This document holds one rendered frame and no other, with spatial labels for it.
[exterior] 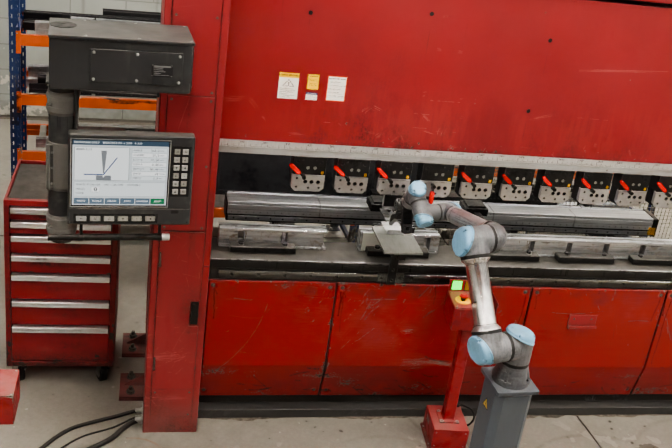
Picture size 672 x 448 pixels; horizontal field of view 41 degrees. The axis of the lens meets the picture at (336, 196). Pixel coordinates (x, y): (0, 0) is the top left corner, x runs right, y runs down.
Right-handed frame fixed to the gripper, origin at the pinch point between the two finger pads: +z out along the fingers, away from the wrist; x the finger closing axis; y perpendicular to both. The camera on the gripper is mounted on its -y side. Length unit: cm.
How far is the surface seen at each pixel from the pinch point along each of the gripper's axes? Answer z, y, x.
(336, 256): 13.4, -10.8, 26.5
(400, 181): -11.8, 16.7, 0.4
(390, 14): -69, 66, 17
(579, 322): 32, -35, -100
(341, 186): -8.9, 14.2, 27.6
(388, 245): -3.8, -11.9, 6.3
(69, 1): 264, 315, 181
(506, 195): -8, 14, -52
